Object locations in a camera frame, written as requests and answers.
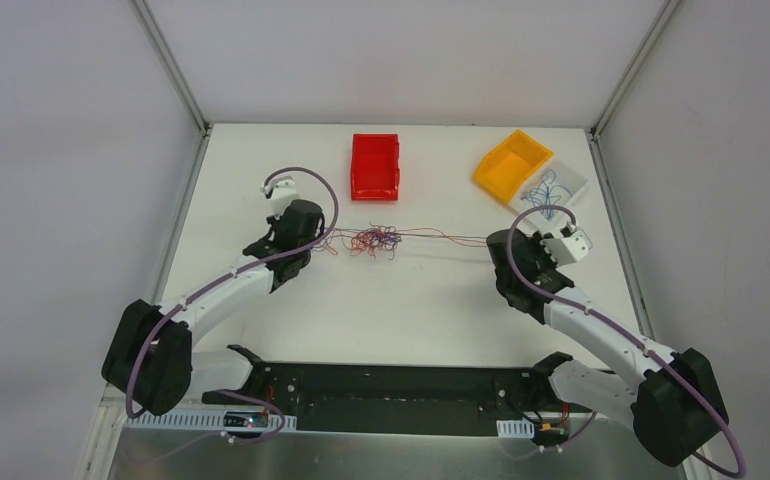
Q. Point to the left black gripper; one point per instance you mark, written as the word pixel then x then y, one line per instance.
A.
pixel 307 216

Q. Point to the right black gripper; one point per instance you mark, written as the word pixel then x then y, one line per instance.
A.
pixel 503 245

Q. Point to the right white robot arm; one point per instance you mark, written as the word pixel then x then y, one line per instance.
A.
pixel 670 400

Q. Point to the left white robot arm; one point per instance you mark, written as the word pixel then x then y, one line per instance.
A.
pixel 152 353

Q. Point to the clear white plastic bin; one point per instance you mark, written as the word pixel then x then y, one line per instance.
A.
pixel 555 183

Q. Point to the yellow plastic bin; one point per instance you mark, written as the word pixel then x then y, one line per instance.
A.
pixel 504 170

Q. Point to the red plastic bin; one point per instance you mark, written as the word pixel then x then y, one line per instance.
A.
pixel 374 167

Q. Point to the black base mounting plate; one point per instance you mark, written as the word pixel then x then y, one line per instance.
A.
pixel 415 400

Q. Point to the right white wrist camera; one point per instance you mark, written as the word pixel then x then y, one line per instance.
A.
pixel 571 247

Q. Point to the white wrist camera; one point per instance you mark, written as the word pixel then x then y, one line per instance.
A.
pixel 571 247
pixel 280 193

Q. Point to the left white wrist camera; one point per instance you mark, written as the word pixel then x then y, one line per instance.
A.
pixel 280 193

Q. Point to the right white cable duct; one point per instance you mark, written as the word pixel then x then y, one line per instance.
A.
pixel 515 429

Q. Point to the white cable duct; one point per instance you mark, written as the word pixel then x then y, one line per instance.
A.
pixel 515 429
pixel 245 420

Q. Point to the left white cable duct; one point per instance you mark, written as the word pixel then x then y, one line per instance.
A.
pixel 245 420

